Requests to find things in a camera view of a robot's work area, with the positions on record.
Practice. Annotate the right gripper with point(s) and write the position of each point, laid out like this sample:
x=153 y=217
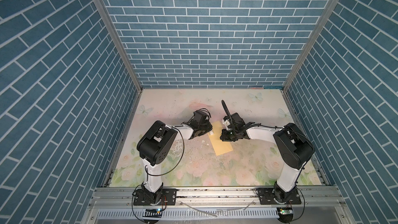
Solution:
x=224 y=136

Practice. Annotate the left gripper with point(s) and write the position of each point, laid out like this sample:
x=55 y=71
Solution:
x=208 y=126

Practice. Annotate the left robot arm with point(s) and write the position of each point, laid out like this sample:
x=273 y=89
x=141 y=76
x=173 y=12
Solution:
x=156 y=143

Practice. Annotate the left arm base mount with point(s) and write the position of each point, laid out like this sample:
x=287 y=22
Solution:
x=143 y=197

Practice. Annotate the white vented cable duct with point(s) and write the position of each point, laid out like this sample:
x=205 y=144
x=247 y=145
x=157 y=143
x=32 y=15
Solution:
x=190 y=214

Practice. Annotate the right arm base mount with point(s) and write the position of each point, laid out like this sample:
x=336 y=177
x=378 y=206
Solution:
x=270 y=196

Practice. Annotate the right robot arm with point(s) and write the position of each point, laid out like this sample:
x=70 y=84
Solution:
x=294 y=147

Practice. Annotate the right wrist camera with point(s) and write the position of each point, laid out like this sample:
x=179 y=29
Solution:
x=226 y=122

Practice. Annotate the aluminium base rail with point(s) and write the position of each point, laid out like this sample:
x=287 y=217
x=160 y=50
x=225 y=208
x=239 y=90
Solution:
x=320 y=205

